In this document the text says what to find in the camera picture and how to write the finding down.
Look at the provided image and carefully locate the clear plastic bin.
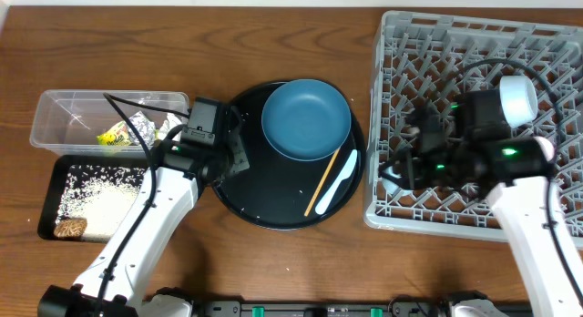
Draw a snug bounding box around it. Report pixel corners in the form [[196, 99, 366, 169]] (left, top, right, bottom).
[[29, 89, 189, 159]]

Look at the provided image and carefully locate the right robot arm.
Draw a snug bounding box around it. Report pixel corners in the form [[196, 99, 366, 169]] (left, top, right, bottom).
[[378, 103, 582, 316]]

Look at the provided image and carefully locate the light blue bowl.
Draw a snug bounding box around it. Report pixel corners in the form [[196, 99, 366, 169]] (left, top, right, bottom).
[[498, 76, 538, 128]]

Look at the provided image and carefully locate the yellow foil snack wrapper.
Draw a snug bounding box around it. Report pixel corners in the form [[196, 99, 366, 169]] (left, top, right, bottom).
[[97, 111, 157, 146]]

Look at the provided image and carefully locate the brown walnut cookie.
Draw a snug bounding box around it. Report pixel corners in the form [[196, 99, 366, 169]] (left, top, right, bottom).
[[53, 219, 87, 239]]

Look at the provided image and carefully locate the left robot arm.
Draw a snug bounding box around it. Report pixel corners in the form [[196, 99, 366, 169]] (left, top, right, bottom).
[[37, 103, 243, 317]]

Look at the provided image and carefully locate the wooden chopstick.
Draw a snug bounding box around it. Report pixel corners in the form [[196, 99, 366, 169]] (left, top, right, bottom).
[[303, 148, 340, 217]]

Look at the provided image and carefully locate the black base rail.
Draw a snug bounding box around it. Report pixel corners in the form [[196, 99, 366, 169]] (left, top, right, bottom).
[[140, 287, 534, 317]]

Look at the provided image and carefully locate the white tissue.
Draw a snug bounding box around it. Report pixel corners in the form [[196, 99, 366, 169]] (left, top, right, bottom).
[[156, 113, 183, 140]]

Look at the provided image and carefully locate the pink plastic cup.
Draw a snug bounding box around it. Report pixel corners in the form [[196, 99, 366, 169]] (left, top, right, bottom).
[[535, 137, 555, 162]]

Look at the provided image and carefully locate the white rice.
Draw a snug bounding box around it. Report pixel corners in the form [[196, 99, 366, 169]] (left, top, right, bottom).
[[57, 176, 140, 242]]

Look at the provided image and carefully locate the white plastic knife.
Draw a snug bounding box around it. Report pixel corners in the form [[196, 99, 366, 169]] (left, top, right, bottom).
[[315, 149, 358, 215]]

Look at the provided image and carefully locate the black rectangular tray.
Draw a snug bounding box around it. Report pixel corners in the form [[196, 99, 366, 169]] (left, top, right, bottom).
[[37, 155, 148, 241]]

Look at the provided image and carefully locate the round black serving tray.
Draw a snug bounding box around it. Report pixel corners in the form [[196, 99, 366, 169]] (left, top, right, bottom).
[[213, 81, 364, 230]]

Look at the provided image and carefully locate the dark blue plate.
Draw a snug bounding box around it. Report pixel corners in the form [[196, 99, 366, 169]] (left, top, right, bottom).
[[261, 79, 352, 161]]

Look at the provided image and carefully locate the grey plastic dishwasher rack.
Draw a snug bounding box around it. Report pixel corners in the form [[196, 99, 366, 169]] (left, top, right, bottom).
[[363, 11, 582, 243]]

